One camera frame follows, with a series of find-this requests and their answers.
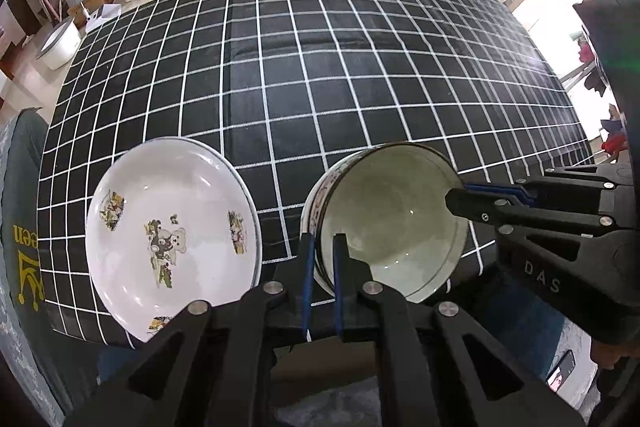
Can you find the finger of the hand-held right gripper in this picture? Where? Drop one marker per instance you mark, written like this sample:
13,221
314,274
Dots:
480,207
500,191

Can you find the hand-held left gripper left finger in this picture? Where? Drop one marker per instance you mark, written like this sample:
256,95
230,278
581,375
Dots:
307,287

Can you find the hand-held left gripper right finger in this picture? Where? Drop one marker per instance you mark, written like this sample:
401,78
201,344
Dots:
339,287

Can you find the cream white bowl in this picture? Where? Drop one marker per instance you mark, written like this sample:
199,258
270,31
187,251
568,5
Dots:
318,252

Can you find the white plate pink flower print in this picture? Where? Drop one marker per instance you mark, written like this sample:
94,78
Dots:
256,232

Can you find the small patterned bowl green inside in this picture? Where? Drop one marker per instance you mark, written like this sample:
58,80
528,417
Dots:
390,217

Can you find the white plate bear print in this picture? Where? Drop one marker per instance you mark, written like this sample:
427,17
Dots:
165,187

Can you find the person's right hand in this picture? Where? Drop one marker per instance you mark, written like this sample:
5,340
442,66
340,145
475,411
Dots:
607,354

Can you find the person's blue jeans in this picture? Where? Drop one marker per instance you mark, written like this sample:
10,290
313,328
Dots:
525,332

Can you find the black smartphone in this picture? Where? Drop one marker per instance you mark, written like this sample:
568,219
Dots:
560,371

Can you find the black white grid tablecloth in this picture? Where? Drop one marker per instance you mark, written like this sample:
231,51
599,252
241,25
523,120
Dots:
300,57

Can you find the dark green cloth yellow print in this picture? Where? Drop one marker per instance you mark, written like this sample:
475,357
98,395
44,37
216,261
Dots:
25,217

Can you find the white plastic dustpan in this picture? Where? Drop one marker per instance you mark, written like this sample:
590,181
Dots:
102,14

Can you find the white bucket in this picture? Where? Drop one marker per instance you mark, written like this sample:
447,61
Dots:
60,44

